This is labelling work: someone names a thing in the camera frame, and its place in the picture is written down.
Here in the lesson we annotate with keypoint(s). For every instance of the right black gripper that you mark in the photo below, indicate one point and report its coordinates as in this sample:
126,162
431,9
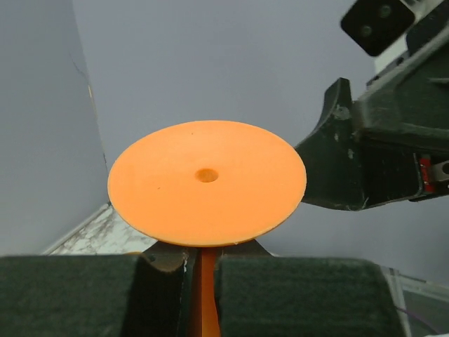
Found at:
398,149

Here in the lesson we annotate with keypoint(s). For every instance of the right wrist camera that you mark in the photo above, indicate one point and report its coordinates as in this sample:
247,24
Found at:
392,31

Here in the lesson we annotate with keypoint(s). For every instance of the orange plastic wine glass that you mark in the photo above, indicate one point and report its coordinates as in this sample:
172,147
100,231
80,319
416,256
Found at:
207,184

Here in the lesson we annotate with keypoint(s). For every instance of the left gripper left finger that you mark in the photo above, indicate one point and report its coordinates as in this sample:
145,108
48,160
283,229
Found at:
142,294

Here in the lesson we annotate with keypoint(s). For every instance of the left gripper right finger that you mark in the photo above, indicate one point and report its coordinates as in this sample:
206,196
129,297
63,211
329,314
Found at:
257,294

